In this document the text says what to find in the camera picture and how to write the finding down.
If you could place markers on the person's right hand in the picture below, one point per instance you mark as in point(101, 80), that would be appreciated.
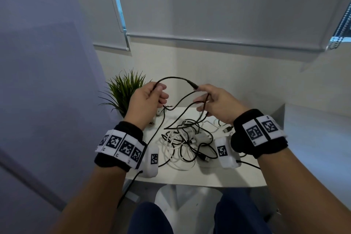
point(219, 105)

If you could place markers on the person's left hand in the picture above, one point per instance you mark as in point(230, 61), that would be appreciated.
point(145, 105)

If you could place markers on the person's right forearm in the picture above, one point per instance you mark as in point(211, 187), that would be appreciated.
point(301, 195)

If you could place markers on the person's left forearm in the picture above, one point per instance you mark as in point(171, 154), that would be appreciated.
point(93, 203)

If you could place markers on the person's right leg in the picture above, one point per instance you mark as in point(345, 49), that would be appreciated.
point(241, 214)

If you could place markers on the person's leg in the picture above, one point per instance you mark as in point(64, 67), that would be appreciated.
point(150, 220)
point(241, 214)

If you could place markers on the person's left leg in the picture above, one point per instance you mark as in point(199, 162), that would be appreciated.
point(150, 220)

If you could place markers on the green plant in black pot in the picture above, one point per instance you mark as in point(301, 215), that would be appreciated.
point(123, 91)

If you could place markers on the white charger adapter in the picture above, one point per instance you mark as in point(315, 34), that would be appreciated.
point(203, 139)

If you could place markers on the black wristband with marker tags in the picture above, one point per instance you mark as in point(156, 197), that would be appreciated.
point(257, 132)
point(120, 143)

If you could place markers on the small white block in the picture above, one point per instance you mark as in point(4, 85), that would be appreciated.
point(133, 196)

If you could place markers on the wide white roller blind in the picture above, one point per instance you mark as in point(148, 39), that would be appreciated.
point(233, 0)

